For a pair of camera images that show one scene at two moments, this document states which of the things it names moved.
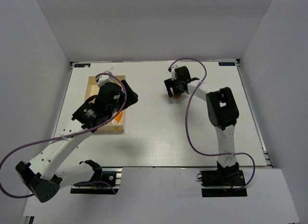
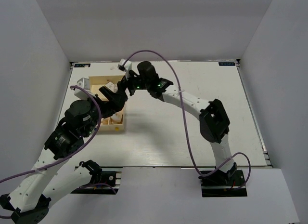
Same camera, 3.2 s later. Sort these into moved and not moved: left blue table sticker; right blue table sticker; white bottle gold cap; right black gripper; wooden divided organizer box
Moved: white bottle gold cap; right black gripper
Not moved: wooden divided organizer box; left blue table sticker; right blue table sticker
